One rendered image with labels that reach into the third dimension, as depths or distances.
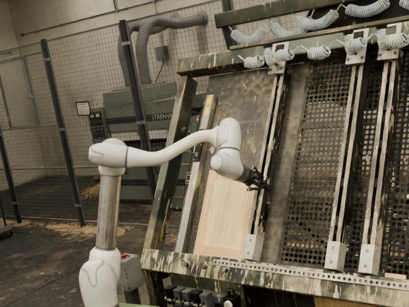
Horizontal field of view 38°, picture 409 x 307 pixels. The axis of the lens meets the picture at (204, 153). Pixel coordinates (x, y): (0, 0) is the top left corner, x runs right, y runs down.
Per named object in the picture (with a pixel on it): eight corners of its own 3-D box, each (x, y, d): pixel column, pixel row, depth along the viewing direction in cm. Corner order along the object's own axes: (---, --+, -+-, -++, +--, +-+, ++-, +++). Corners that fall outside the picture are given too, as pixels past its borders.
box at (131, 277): (115, 290, 329) (109, 260, 326) (131, 282, 338) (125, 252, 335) (129, 293, 322) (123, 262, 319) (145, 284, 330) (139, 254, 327)
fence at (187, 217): (179, 253, 333) (174, 251, 330) (210, 97, 357) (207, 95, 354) (185, 254, 330) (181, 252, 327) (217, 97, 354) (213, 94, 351)
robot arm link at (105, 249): (83, 295, 288) (90, 281, 309) (116, 297, 288) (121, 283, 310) (94, 137, 280) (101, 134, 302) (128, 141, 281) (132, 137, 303)
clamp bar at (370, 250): (360, 274, 262) (336, 264, 245) (390, 34, 292) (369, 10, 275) (382, 276, 255) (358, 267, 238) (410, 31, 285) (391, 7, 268)
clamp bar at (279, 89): (247, 260, 302) (219, 251, 285) (283, 51, 332) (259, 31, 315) (263, 262, 296) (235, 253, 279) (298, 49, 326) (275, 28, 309)
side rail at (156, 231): (155, 251, 354) (142, 247, 346) (191, 83, 382) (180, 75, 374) (162, 252, 350) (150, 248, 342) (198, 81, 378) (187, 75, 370)
